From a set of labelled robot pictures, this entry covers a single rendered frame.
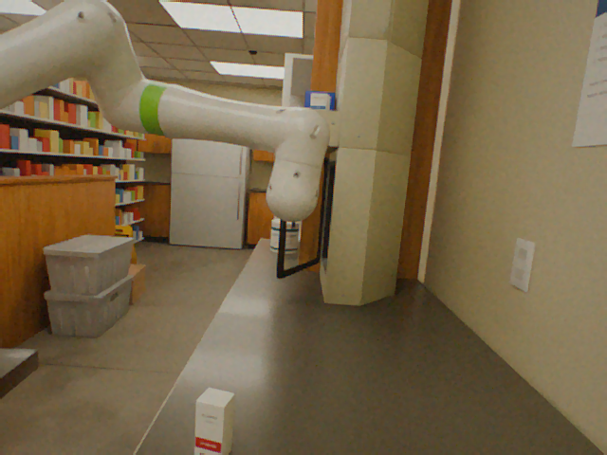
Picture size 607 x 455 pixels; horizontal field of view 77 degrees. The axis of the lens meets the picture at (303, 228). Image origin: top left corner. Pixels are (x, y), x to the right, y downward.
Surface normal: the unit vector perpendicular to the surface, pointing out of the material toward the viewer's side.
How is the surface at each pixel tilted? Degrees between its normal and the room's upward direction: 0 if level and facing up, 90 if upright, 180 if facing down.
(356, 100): 90
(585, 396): 90
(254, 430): 0
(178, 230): 90
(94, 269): 95
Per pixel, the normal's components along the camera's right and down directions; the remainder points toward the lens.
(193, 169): 0.00, 0.14
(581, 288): -1.00, -0.07
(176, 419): 0.07, -0.99
